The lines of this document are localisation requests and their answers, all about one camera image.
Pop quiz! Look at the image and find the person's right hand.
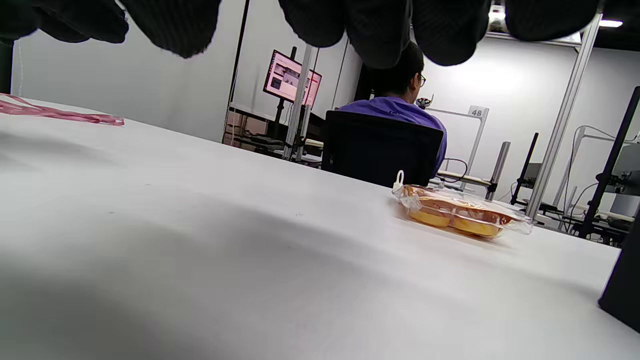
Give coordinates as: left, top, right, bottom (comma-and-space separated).
0, 0, 601, 69

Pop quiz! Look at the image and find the orange snack packet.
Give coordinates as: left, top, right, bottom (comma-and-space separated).
391, 170, 535, 240

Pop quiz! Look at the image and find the pink bow ribbon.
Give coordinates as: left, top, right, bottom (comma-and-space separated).
0, 94, 125, 127

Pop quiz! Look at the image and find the black gift box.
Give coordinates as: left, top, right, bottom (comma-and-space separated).
598, 210, 640, 333

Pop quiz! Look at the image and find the computer monitor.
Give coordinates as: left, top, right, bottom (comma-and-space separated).
263, 49, 323, 108

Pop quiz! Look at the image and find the black stand pole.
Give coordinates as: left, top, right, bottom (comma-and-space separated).
580, 86, 640, 238

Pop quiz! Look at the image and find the short aluminium frame post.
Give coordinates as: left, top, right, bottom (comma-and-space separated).
283, 45, 321, 161

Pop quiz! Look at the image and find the white partition frame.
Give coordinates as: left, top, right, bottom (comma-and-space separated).
425, 106, 490, 191

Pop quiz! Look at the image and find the tall aluminium frame post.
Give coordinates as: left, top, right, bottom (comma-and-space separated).
525, 12, 603, 221

